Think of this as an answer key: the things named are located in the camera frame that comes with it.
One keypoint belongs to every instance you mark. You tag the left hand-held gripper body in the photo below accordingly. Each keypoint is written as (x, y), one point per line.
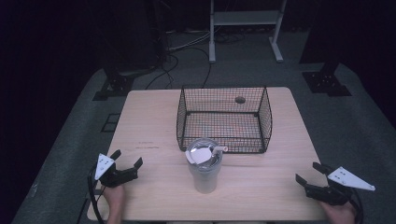
(118, 177)

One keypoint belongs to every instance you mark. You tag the black stand base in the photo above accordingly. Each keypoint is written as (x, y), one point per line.
(115, 85)
(327, 82)

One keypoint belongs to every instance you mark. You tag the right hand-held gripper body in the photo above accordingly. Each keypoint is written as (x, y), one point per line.
(330, 194)

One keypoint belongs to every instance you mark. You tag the white metal stand frame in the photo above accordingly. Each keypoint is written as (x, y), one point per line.
(246, 17)

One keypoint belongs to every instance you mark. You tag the clear tumbler with straw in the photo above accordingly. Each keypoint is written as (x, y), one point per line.
(204, 174)

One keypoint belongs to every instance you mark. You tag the person's left hand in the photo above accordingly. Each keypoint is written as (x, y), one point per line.
(114, 197)

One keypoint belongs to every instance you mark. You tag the person's right hand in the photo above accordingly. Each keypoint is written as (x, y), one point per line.
(342, 214)

